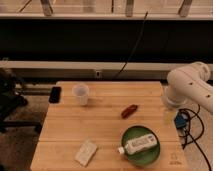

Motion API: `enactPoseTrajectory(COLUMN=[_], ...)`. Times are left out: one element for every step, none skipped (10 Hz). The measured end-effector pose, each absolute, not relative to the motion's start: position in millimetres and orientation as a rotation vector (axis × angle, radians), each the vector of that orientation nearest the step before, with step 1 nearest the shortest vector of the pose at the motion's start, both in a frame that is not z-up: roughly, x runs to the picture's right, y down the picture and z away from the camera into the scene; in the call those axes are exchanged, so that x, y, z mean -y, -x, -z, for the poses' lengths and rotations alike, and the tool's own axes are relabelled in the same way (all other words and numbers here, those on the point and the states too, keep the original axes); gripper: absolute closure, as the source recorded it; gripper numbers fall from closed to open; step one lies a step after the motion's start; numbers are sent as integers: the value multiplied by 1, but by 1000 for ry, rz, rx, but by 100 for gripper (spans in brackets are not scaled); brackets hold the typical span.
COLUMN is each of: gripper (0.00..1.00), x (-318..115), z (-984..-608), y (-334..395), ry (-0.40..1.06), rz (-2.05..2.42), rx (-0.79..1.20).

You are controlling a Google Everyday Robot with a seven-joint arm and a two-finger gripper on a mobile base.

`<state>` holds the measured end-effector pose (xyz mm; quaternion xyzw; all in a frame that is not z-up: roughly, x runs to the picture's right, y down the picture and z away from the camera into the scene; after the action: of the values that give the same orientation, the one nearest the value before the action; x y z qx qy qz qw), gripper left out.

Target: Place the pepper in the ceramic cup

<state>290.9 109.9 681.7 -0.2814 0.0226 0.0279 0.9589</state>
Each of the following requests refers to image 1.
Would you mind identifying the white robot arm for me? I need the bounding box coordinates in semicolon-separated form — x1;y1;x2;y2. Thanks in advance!
162;62;213;124

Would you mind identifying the white plastic bottle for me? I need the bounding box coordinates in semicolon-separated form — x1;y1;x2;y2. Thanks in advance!
118;134;157;155

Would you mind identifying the green plate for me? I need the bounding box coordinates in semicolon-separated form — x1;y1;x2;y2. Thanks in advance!
121;125;160;167

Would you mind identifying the red pepper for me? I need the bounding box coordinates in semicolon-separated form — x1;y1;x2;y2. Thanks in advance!
121;105;138;118

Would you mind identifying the black floor cable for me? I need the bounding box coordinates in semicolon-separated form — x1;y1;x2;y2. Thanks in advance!
178;104;213;171

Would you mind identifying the black smartphone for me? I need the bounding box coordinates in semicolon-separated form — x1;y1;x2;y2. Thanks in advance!
49;87;61;103

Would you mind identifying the black hanging cable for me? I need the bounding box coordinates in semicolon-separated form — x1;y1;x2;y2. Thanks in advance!
113;10;150;80

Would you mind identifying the blue connector box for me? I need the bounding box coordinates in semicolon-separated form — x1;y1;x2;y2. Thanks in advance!
174;114;187;129

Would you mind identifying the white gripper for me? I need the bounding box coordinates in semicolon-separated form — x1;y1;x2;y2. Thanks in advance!
162;87;176;125

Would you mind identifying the white wall outlet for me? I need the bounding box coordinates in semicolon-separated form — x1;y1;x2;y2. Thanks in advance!
95;71;101;78

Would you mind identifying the beige sponge block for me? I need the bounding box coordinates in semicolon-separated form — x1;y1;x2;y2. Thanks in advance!
75;140;98;167

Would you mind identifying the black office chair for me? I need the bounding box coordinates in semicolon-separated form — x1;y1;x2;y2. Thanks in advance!
0;69;42;133

